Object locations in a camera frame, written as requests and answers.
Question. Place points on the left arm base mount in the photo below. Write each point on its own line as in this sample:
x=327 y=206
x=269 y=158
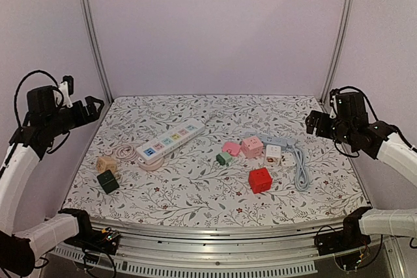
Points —
x=102 y=241

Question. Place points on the red cube adapter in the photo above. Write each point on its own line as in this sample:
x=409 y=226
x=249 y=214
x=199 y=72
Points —
x=260 y=180

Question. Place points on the green plug adapter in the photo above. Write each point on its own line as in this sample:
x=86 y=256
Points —
x=224 y=158

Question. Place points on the pink cube socket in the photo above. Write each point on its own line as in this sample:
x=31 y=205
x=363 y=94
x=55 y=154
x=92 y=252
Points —
x=251 y=147

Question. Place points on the beige cube socket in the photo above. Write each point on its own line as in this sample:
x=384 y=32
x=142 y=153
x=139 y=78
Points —
x=106 y=163

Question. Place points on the aluminium frame post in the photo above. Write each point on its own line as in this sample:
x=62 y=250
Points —
x=95 y=49
x=337 y=50

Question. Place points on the right aluminium frame post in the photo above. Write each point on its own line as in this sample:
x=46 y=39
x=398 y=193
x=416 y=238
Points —
x=337 y=50

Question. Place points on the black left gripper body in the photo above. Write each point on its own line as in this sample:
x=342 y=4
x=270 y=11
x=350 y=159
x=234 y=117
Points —
x=79 y=119

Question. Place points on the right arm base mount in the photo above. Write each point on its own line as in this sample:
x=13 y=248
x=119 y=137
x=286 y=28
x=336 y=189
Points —
x=329 y=241

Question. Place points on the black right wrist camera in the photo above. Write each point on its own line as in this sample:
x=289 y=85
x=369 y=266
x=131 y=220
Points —
x=332 y=97

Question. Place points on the pink plug adapter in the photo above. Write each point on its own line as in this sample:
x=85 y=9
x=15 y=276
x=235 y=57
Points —
x=231 y=148

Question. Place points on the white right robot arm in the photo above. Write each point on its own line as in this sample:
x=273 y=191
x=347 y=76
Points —
x=348 y=123

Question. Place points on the floral tablecloth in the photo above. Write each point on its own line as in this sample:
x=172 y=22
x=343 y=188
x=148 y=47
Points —
x=191 y=189

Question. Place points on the light blue round plug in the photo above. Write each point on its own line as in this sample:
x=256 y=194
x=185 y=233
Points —
x=291 y=143

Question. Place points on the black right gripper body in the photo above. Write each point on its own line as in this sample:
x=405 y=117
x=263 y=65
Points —
x=322 y=124

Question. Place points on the white cube socket tiger print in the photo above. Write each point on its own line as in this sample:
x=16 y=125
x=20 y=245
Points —
x=272 y=155

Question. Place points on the aluminium table edge rail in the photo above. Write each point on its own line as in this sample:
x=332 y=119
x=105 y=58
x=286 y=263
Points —
x=269 y=251

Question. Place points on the white power strip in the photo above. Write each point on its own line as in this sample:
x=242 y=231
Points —
x=160 y=146

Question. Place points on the dark green cube socket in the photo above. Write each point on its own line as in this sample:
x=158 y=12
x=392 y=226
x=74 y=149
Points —
x=108 y=181

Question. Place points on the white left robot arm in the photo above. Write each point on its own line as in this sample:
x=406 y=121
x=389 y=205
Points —
x=50 y=114

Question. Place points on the pink round socket base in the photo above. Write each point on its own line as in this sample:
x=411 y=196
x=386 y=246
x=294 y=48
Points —
x=151 y=167

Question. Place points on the left aluminium frame post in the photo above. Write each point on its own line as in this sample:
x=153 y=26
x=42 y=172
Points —
x=95 y=49

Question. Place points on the light blue power strip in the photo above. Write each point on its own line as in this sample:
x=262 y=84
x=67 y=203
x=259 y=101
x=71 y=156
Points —
x=268 y=139

